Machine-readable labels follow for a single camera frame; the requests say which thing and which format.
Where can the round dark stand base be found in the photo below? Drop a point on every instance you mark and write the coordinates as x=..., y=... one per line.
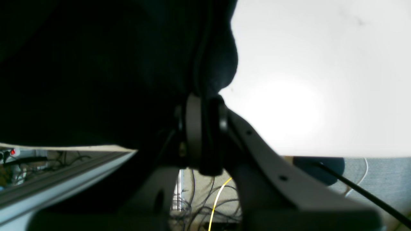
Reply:
x=306, y=164

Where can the black stand rod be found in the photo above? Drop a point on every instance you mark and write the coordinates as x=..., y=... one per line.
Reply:
x=383, y=205

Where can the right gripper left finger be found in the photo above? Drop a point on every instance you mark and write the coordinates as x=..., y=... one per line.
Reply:
x=202, y=128

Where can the metal frame post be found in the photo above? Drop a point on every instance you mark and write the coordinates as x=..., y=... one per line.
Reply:
x=178, y=190

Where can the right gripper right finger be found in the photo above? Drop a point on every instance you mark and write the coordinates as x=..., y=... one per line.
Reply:
x=276, y=196

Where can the black T-shirt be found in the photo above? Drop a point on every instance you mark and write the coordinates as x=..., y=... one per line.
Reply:
x=108, y=72

